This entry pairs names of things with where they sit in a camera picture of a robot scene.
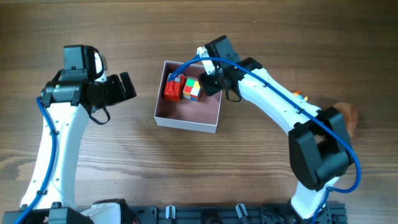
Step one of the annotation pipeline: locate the multicolour puzzle cube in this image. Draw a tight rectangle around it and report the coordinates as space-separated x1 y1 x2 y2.
183 78 201 101

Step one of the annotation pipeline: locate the red toy car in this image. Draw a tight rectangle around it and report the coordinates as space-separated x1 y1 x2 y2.
164 74 185 102

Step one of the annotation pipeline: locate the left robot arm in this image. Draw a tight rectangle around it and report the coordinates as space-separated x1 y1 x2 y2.
3 45 139 223

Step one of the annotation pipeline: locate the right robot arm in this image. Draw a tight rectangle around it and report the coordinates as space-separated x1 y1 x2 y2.
196 35 361 223

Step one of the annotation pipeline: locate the pink white open box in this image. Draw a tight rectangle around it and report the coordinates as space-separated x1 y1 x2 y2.
154 61 222 133

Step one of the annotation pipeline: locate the orange blue duck toy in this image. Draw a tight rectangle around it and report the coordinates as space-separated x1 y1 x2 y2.
292 90 308 101

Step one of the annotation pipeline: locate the brown plush toy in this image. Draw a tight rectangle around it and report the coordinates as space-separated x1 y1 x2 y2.
333 101 359 138

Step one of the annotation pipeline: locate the left blue cable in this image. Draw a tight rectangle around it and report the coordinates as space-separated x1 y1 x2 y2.
12 96 58 224

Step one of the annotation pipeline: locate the blue cable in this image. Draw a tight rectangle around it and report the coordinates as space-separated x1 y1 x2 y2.
12 96 58 224
167 56 362 224

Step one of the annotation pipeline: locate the right blue cable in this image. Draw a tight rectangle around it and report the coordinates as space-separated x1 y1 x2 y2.
167 56 362 224

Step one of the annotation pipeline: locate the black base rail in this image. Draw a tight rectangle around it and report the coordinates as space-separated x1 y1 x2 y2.
126 203 346 224

